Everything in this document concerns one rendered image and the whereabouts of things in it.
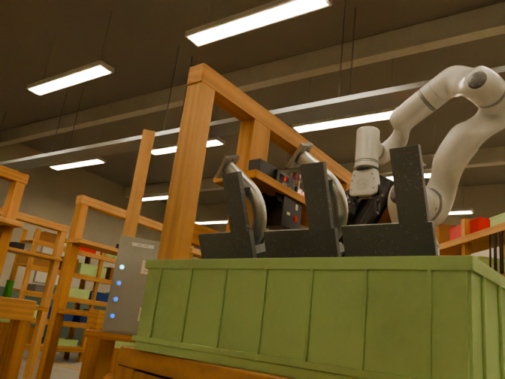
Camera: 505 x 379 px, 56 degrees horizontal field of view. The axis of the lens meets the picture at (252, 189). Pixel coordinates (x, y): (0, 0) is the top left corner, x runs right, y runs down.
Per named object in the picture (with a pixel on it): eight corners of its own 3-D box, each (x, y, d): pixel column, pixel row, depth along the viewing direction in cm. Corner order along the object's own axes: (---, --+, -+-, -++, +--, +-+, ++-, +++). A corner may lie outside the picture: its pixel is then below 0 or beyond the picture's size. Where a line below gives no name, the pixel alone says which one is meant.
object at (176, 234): (343, 340, 286) (352, 187, 314) (163, 313, 175) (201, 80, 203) (331, 338, 291) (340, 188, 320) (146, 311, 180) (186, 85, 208)
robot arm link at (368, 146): (364, 168, 178) (350, 161, 173) (366, 136, 182) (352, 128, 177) (384, 165, 172) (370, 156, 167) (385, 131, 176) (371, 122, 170)
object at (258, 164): (277, 182, 230) (278, 168, 232) (259, 171, 219) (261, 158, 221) (265, 183, 234) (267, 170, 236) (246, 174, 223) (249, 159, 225)
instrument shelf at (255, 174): (346, 227, 275) (346, 220, 276) (255, 177, 208) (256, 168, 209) (309, 228, 290) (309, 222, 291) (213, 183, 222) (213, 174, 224)
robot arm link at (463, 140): (387, 206, 154) (413, 219, 164) (414, 225, 144) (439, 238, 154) (479, 69, 144) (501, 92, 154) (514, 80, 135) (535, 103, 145)
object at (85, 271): (141, 364, 1003) (159, 259, 1068) (-7, 359, 752) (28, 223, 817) (123, 360, 1033) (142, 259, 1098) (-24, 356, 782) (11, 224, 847)
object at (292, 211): (300, 233, 236) (303, 204, 240) (282, 225, 223) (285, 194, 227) (279, 234, 243) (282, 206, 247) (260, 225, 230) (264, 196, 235)
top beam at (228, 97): (352, 187, 315) (353, 174, 317) (201, 80, 203) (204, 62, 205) (340, 189, 320) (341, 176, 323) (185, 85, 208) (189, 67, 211)
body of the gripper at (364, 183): (349, 166, 172) (346, 195, 169) (375, 162, 166) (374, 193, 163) (357, 173, 177) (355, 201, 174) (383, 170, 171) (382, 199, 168)
